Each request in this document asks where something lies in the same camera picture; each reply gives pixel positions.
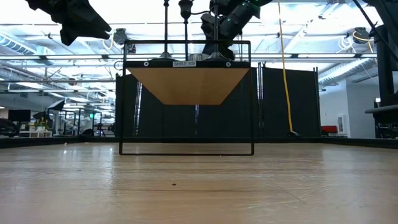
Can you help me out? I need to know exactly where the white framed wall board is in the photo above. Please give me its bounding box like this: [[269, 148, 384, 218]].
[[337, 114, 346, 135]]

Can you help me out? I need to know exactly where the black aluminium table frame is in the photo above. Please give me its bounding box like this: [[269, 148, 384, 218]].
[[0, 136, 398, 149]]

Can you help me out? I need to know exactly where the white low cabinet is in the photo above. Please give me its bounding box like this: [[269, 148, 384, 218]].
[[18, 130, 53, 139]]

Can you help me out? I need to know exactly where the black candlestick holder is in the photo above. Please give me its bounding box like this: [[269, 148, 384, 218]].
[[178, 0, 194, 62], [201, 0, 233, 61], [157, 0, 177, 61]]

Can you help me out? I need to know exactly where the ceiling cord reel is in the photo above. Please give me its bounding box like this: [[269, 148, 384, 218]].
[[352, 27, 370, 45], [113, 27, 129, 45]]

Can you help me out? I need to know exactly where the black room divider panel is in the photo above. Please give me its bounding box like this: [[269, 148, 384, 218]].
[[114, 67, 259, 140], [262, 67, 321, 140]]

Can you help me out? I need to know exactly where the white ceiling duct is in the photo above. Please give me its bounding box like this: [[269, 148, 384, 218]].
[[318, 57, 379, 87]]

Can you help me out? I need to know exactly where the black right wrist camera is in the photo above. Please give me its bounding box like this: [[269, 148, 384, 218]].
[[200, 14, 218, 32]]

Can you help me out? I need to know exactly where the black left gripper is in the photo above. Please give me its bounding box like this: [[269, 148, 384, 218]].
[[45, 0, 112, 47]]

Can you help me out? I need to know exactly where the black studio softbox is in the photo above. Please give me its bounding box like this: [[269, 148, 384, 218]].
[[46, 98, 66, 113]]

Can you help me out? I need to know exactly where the small background potted plant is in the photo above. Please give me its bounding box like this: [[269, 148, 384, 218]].
[[34, 116, 50, 132]]

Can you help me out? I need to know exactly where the wooden shelf black metal frame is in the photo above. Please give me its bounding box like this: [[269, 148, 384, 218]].
[[119, 39, 255, 156]]

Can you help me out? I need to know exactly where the black background monitor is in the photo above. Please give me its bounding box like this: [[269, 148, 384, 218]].
[[7, 109, 32, 123]]

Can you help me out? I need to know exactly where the yellow hanging cable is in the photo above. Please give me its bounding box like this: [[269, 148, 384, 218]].
[[277, 0, 300, 138]]

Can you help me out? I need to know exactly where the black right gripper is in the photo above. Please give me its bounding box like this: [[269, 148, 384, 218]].
[[203, 29, 236, 60]]

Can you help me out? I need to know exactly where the grey computer workstation cart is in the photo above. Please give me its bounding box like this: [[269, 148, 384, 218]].
[[365, 105, 398, 124]]

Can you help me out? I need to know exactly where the black computer monitor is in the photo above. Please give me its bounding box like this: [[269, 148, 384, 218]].
[[374, 24, 398, 107]]

